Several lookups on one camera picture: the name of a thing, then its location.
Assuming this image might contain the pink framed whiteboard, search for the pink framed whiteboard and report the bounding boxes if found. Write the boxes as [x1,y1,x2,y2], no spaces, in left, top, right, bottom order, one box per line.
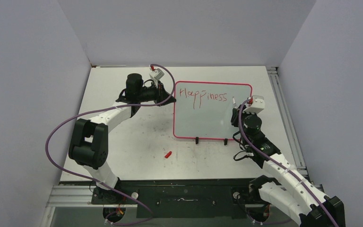
[173,81,252,140]

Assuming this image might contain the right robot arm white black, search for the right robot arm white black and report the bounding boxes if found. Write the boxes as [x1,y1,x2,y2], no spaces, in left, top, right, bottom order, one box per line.
[231,107,346,227]

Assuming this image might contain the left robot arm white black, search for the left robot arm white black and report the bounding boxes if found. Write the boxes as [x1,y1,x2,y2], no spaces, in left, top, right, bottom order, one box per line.
[68,70,176,204]

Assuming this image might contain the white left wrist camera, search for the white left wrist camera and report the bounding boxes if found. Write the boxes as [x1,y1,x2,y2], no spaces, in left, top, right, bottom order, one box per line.
[149,64,164,81]

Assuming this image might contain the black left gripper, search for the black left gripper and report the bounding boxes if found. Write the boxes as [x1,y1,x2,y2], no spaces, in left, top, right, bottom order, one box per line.
[137,80,176,106]

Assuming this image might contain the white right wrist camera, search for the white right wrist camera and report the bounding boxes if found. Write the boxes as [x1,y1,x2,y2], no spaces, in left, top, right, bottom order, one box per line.
[243,95,265,114]

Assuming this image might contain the red marker cap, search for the red marker cap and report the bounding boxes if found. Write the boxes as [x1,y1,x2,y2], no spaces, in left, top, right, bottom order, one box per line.
[164,151,172,158]

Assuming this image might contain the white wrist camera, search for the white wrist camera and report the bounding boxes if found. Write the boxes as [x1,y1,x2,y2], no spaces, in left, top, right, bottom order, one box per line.
[149,64,164,81]
[243,95,265,114]

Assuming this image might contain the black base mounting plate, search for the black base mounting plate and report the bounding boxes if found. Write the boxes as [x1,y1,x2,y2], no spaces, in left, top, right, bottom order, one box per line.
[91,178,267,219]

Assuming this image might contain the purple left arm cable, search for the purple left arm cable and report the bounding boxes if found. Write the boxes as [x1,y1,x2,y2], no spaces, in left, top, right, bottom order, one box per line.
[45,63,177,227]

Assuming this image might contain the aluminium front frame rail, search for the aluminium front frame rail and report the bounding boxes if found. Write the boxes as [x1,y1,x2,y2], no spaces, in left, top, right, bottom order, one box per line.
[45,184,328,208]

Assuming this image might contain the aluminium right side rail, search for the aluminium right side rail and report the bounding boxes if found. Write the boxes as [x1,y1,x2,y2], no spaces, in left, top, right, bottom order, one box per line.
[266,67,309,177]

